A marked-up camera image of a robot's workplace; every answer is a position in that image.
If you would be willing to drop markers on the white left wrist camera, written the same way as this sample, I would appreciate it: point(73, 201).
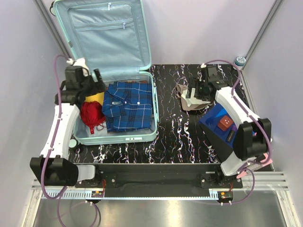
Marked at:
point(79, 62)

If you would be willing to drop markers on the black purple small device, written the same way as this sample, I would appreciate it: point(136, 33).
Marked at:
point(231, 134)

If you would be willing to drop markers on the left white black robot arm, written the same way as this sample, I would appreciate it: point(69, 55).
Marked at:
point(52, 167)

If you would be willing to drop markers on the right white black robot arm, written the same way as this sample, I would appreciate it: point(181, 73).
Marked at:
point(224, 94)

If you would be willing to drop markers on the blue plaid shirt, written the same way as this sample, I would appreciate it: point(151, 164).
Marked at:
point(128, 106)

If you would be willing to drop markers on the red brown travel adapter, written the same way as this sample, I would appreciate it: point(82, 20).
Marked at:
point(225, 123)

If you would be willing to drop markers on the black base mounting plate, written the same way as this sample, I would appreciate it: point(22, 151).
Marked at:
point(159, 180)

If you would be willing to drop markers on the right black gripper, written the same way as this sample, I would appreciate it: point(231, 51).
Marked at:
point(198, 96)

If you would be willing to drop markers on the yellow bra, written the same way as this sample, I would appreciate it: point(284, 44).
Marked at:
point(99, 97)

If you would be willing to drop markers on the mint green suitcase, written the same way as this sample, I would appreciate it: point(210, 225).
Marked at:
point(111, 35)

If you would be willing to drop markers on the blue white jar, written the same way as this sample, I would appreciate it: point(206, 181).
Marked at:
point(240, 61)

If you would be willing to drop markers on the red lace white bra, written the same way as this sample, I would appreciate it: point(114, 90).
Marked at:
point(92, 116)

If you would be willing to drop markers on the grey beige garment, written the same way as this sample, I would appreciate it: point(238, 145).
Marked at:
point(184, 106)

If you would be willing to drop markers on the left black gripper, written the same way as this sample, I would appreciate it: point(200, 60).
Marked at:
point(98, 86)

